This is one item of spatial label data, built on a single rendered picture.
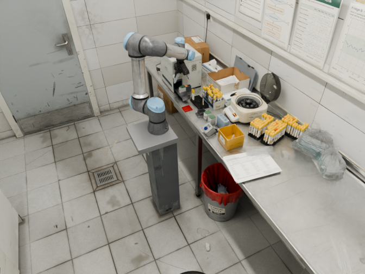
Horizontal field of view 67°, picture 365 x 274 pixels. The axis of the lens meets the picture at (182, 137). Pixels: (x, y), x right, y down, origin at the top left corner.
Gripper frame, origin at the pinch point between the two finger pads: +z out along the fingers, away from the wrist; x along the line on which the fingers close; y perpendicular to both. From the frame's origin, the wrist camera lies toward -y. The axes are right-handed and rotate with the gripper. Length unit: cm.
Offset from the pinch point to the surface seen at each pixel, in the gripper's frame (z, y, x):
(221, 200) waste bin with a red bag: 64, -77, 4
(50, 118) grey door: 87, 134, 119
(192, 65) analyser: -7.2, 8.9, -13.9
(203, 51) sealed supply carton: 2, 45, -45
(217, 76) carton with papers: 6.1, 3.6, -35.9
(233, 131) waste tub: 12, -61, -11
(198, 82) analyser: 10.4, 8.9, -19.8
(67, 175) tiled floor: 102, 44, 115
